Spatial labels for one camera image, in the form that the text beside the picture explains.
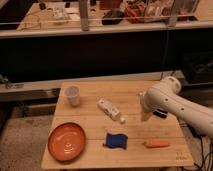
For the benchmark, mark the orange carrot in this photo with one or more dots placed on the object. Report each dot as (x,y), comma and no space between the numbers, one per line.
(156,144)

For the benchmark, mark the orange plate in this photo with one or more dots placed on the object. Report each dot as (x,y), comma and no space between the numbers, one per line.
(66,142)

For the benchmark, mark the white bottle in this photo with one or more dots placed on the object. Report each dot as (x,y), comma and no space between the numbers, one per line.
(111,110)

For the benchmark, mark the white plastic cup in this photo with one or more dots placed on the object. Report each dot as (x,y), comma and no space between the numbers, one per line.
(73,95)

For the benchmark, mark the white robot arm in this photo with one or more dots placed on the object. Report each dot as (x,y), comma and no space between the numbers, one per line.
(164,95)

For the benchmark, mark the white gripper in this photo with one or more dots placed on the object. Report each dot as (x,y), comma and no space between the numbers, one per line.
(146,112)

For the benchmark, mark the metal shelf post left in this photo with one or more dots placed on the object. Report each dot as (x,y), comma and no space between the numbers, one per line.
(83,10)

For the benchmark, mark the black striped box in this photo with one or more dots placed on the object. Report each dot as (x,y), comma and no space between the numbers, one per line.
(160,113)

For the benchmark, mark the wooden table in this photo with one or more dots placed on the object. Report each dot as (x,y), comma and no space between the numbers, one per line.
(125,96)

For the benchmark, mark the black bag on shelf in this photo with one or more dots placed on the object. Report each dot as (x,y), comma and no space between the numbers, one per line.
(112,17)

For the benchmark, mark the metal shelf post right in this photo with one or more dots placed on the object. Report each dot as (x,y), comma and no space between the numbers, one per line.
(174,13)

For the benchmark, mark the metal shelf post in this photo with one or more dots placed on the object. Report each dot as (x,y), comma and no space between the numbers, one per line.
(174,13)
(83,10)

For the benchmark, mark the blue cloth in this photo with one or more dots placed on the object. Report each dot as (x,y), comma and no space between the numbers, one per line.
(116,141)

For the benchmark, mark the red object on shelf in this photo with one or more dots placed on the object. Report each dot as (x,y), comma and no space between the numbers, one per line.
(135,13)

